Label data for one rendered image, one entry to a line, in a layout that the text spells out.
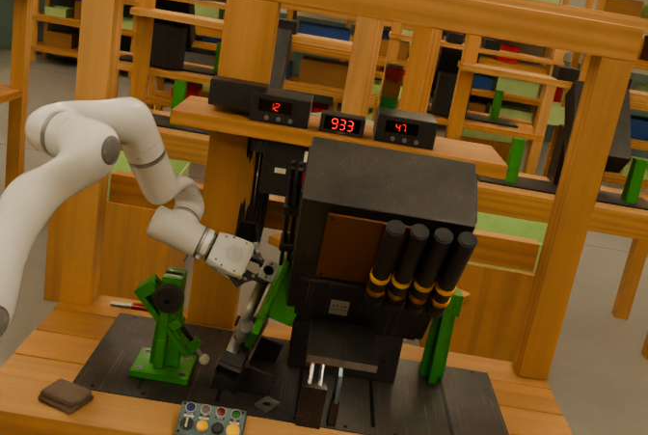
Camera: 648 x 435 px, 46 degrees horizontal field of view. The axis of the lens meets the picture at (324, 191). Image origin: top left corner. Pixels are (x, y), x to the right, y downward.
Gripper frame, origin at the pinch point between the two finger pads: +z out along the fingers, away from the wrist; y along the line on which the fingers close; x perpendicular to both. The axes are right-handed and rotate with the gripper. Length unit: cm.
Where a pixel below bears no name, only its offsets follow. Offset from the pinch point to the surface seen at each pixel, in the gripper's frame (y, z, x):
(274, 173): 25.9, -8.6, -3.0
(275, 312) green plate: -10.1, 5.9, -4.0
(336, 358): -19.9, 20.0, -20.7
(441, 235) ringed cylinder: -1, 23, -57
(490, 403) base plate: -4, 72, 6
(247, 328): -15.5, 1.4, -0.4
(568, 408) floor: 73, 192, 164
